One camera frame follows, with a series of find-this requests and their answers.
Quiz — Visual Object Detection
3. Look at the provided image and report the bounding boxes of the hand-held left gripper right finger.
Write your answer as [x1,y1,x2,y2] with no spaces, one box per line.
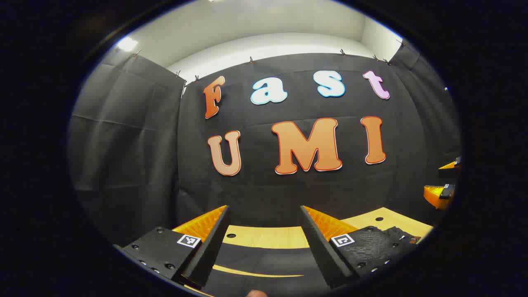
[300,205,413,290]

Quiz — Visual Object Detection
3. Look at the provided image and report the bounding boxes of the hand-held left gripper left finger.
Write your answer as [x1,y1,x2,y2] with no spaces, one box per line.
[113,205,231,290]

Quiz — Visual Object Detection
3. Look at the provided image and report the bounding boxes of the ceiling light panel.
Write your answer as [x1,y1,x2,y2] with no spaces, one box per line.
[118,37,139,52]

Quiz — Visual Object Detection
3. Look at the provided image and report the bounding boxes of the black jeans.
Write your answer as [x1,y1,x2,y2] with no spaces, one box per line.
[204,226,422,296]

